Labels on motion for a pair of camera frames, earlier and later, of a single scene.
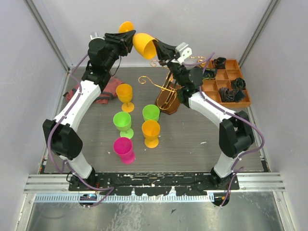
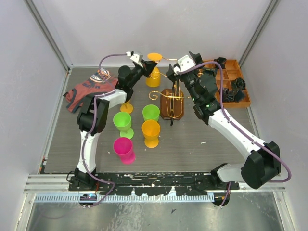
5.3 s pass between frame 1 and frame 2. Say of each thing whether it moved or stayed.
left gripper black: moved
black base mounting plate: stayed
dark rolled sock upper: stayed
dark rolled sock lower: stayed
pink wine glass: stayed
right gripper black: moved
